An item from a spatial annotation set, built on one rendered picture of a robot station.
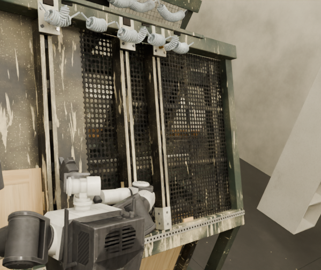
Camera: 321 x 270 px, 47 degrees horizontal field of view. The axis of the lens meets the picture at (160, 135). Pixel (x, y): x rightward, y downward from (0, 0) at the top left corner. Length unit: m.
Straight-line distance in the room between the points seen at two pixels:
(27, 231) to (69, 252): 0.15
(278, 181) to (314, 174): 0.47
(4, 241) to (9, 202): 0.50
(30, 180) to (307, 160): 3.71
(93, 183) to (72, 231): 0.18
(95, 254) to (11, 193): 0.67
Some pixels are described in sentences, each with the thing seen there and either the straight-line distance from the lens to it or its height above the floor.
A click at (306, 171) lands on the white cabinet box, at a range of 4.85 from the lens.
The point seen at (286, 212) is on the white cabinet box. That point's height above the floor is 0.19.
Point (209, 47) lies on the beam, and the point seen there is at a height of 1.91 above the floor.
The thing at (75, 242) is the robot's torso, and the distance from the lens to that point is 1.20.
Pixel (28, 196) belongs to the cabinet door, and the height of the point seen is 1.14.
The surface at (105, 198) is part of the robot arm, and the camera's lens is 1.62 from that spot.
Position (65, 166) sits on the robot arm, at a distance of 1.68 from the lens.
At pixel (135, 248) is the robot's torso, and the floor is 1.34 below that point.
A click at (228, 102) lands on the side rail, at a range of 2.76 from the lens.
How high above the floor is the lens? 2.04
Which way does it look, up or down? 18 degrees down
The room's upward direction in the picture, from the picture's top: 18 degrees clockwise
